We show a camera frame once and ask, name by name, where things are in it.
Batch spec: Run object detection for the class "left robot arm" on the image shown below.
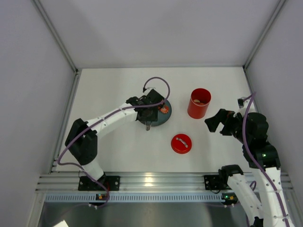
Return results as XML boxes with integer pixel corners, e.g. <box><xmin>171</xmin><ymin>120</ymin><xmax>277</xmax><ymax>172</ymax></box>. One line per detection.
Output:
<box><xmin>65</xmin><ymin>89</ymin><xmax>165</xmax><ymax>184</ymax></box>

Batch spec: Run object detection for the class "aluminium frame post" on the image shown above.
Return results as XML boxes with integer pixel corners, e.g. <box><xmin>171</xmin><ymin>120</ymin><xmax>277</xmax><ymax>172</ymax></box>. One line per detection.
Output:
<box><xmin>242</xmin><ymin>0</ymin><xmax>288</xmax><ymax>72</ymax></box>
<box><xmin>31</xmin><ymin>0</ymin><xmax>79</xmax><ymax>74</ymax></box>

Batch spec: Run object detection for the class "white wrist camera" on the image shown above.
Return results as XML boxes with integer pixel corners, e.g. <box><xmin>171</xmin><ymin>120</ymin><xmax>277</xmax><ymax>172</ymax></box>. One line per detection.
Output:
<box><xmin>143</xmin><ymin>87</ymin><xmax>155</xmax><ymax>92</ymax></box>
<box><xmin>233</xmin><ymin>96</ymin><xmax>256</xmax><ymax>117</ymax></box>

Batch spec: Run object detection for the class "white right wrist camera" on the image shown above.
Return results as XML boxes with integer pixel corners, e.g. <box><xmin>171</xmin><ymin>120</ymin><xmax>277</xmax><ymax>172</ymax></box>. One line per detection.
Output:
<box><xmin>233</xmin><ymin>96</ymin><xmax>256</xmax><ymax>117</ymax></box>

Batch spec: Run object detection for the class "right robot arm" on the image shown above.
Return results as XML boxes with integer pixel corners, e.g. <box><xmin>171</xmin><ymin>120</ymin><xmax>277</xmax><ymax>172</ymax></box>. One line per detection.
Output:
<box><xmin>205</xmin><ymin>108</ymin><xmax>294</xmax><ymax>227</ymax></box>

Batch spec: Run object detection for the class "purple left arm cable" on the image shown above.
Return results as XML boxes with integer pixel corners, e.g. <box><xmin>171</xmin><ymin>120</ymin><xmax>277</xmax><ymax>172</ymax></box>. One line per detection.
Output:
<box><xmin>57</xmin><ymin>77</ymin><xmax>171</xmax><ymax>209</ymax></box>

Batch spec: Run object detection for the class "blue ceramic plate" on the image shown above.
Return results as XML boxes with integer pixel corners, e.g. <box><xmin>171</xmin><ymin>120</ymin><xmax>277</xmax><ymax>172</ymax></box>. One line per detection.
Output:
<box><xmin>139</xmin><ymin>100</ymin><xmax>172</xmax><ymax>127</ymax></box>

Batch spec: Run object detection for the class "grey slotted cable duct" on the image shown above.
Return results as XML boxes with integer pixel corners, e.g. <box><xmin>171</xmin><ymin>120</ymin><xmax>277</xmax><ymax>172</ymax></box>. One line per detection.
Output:
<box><xmin>45</xmin><ymin>192</ymin><xmax>237</xmax><ymax>203</ymax></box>

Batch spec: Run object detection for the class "aluminium mounting rail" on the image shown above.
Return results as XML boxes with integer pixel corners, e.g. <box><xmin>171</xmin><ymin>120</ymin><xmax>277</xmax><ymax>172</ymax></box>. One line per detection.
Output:
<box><xmin>35</xmin><ymin>172</ymin><xmax>293</xmax><ymax>193</ymax></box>

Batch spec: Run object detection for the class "red cylindrical tin container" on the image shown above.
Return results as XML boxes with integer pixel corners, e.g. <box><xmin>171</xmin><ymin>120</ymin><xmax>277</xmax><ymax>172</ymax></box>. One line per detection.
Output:
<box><xmin>187</xmin><ymin>88</ymin><xmax>211</xmax><ymax>119</ymax></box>

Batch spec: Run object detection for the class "left aluminium frame post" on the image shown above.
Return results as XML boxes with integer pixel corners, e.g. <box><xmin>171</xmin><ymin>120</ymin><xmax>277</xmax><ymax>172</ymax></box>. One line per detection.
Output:
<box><xmin>31</xmin><ymin>0</ymin><xmax>79</xmax><ymax>74</ymax></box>

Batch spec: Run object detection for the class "red tin lid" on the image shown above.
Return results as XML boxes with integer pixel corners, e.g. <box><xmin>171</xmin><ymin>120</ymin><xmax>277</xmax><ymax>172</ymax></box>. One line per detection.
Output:
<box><xmin>171</xmin><ymin>133</ymin><xmax>192</xmax><ymax>154</ymax></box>

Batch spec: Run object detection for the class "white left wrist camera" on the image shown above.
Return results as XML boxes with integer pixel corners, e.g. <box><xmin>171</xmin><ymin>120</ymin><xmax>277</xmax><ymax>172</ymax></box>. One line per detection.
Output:
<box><xmin>143</xmin><ymin>87</ymin><xmax>155</xmax><ymax>92</ymax></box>

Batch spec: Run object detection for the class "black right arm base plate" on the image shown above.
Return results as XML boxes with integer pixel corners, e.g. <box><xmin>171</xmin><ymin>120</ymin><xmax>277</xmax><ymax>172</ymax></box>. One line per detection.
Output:
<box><xmin>204</xmin><ymin>175</ymin><xmax>229</xmax><ymax>191</ymax></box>

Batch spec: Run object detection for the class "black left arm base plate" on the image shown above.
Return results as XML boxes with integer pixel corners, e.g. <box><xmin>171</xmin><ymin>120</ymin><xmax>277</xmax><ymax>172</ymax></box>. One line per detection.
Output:
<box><xmin>78</xmin><ymin>175</ymin><xmax>121</xmax><ymax>192</ymax></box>

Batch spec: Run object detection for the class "red white shrimp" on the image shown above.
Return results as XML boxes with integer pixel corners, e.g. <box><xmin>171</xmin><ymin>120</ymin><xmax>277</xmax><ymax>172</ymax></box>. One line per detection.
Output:
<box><xmin>159</xmin><ymin>105</ymin><xmax>169</xmax><ymax>114</ymax></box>

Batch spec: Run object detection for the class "right aluminium frame post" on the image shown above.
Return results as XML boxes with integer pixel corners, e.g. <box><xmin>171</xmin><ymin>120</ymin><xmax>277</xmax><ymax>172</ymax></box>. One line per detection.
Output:
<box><xmin>242</xmin><ymin>0</ymin><xmax>288</xmax><ymax>72</ymax></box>

